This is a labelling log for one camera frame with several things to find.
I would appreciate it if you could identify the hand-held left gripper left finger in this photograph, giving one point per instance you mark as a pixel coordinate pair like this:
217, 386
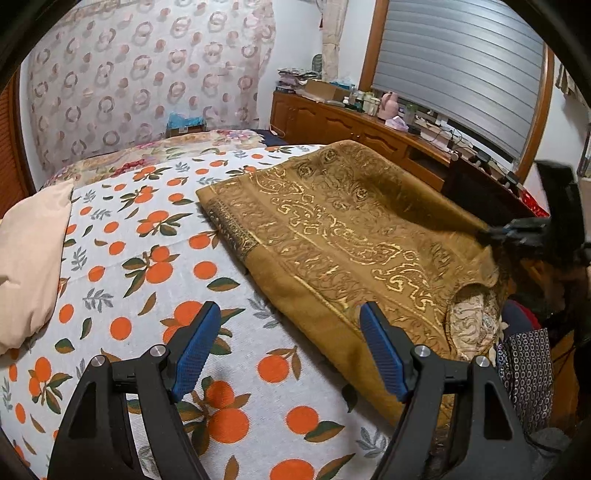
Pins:
196, 355

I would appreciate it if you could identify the gold patterned brown garment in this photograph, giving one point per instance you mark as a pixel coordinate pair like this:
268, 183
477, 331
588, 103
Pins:
351, 240

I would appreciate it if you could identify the wooden cabinet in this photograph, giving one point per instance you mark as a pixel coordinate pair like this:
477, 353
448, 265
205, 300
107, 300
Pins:
341, 122

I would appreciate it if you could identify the row of small bottles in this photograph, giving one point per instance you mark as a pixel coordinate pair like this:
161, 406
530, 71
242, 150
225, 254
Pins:
364, 99

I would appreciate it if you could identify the pale pink pillow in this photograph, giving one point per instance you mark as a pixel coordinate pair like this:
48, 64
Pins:
32, 263

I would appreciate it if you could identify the lace window curtain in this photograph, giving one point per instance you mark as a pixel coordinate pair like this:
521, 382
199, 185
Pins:
333, 37

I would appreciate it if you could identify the brown louvred wardrobe door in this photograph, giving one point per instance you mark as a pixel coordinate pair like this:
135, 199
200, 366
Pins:
11, 152

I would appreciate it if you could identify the orange fruit print bed sheet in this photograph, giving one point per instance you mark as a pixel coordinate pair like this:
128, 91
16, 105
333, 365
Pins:
138, 277

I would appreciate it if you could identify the pink kettle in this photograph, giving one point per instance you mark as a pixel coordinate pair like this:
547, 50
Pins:
389, 107

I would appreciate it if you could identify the blue fringed box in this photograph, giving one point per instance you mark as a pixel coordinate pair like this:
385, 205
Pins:
184, 123

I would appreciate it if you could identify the stack of folded cloths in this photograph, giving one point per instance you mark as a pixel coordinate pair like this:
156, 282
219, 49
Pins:
293, 78

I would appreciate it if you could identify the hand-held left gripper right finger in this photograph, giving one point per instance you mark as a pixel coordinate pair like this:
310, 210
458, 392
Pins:
383, 355

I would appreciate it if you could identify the floral quilt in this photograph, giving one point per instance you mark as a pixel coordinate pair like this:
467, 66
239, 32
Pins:
152, 147

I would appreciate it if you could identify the grey window blind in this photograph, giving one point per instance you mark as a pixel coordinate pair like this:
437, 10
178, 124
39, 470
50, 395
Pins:
457, 64

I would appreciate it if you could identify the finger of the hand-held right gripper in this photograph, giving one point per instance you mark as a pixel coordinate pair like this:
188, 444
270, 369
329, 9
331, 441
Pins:
512, 232

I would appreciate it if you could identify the dotted dark cloth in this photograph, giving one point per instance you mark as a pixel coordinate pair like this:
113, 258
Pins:
528, 374

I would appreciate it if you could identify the cardboard box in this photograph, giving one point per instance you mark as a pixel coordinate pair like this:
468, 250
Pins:
323, 90

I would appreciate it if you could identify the dark panel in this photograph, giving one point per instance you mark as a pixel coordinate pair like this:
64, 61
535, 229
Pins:
485, 194

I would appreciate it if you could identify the red cloth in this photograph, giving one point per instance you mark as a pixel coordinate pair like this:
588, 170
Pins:
535, 205

